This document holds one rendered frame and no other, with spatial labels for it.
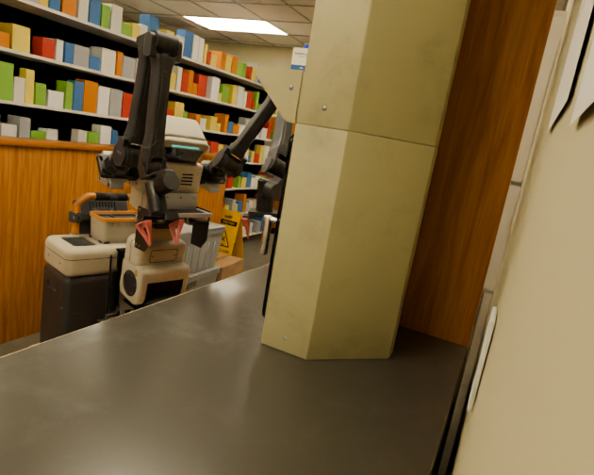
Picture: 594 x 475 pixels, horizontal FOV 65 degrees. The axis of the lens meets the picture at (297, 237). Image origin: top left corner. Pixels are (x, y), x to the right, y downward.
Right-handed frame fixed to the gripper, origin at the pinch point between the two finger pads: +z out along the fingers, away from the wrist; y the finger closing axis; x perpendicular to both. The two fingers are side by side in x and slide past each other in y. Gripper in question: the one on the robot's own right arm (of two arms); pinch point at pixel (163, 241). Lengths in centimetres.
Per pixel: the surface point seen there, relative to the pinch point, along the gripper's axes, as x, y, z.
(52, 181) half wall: 142, 25, -63
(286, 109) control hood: -71, -13, -13
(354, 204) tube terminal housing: -77, -6, 8
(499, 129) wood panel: -95, 33, -6
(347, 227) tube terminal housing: -75, -6, 12
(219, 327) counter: -42, -16, 28
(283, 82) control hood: -72, -14, -18
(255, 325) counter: -44, -7, 29
